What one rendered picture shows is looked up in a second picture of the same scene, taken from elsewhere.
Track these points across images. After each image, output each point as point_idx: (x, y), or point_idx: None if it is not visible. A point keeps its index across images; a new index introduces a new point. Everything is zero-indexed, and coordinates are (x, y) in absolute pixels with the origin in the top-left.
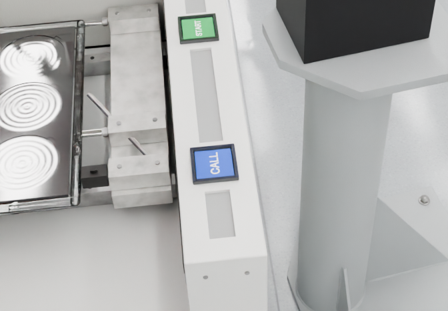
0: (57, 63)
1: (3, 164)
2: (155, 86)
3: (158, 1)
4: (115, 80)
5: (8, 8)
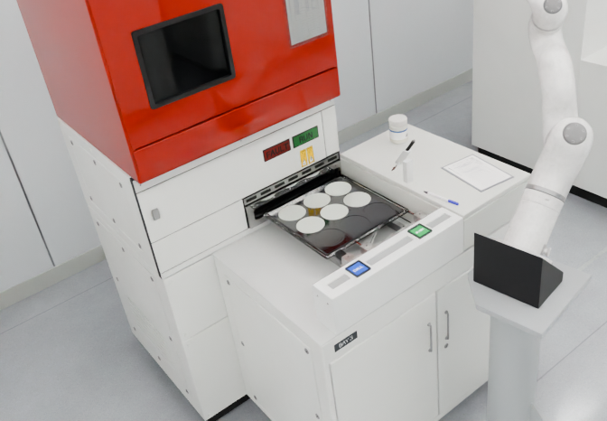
0: (381, 217)
1: (325, 234)
2: None
3: None
4: (392, 235)
5: (390, 190)
